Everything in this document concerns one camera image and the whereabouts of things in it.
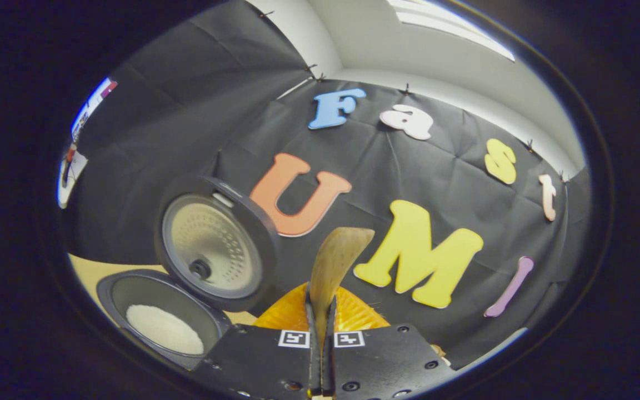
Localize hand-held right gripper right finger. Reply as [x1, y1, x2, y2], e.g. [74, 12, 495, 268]
[324, 286, 459, 400]

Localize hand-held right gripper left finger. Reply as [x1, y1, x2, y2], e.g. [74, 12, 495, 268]
[189, 282, 321, 400]

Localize wooden spoon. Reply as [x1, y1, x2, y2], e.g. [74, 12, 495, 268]
[309, 227, 376, 345]

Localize white rice pile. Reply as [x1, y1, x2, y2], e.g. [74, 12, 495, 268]
[126, 304, 205, 356]

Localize dark grey rice cooker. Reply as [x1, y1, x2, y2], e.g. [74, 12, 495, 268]
[96, 173, 281, 372]

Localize white side stand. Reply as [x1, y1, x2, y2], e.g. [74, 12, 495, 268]
[57, 143, 89, 210]

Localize black red-banded tool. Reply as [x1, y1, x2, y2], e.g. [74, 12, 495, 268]
[62, 146, 76, 187]

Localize computer monitor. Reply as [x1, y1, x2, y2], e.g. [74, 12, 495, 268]
[70, 77, 119, 142]

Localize ceiling light panel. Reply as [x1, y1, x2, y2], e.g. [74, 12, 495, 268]
[386, 0, 516, 62]

